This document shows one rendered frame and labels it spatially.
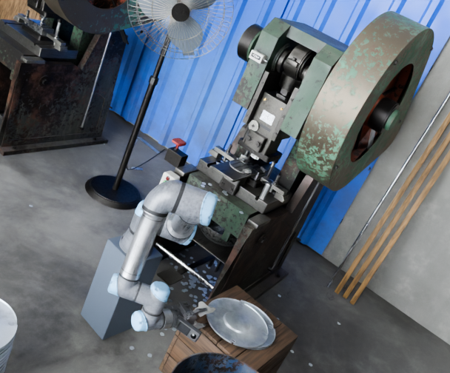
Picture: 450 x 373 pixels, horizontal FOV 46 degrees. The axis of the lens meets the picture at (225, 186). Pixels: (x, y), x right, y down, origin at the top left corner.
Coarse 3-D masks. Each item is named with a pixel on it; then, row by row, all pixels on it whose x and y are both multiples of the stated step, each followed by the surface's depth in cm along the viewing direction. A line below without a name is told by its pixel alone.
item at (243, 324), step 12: (216, 300) 234; (228, 300) 238; (216, 312) 227; (228, 312) 229; (240, 312) 234; (252, 312) 237; (216, 324) 220; (228, 324) 223; (240, 324) 226; (252, 324) 230; (264, 324) 233; (228, 336) 217; (240, 336) 220; (252, 336) 223; (264, 336) 226
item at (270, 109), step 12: (264, 96) 258; (276, 96) 258; (264, 108) 259; (276, 108) 256; (252, 120) 264; (264, 120) 260; (276, 120) 257; (252, 132) 261; (264, 132) 261; (252, 144) 263; (264, 144) 262; (276, 144) 268
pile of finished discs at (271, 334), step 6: (240, 300) 242; (252, 306) 242; (258, 312) 240; (264, 318) 238; (270, 324) 236; (270, 330) 233; (270, 336) 229; (234, 342) 217; (270, 342) 226; (246, 348) 217; (252, 348) 219; (258, 348) 219; (264, 348) 221
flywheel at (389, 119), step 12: (408, 72) 250; (396, 84) 258; (408, 84) 262; (384, 96) 236; (396, 96) 261; (372, 108) 233; (384, 108) 231; (396, 108) 234; (372, 120) 234; (384, 120) 231; (396, 120) 237; (372, 132) 254; (360, 144) 265; (360, 156) 266
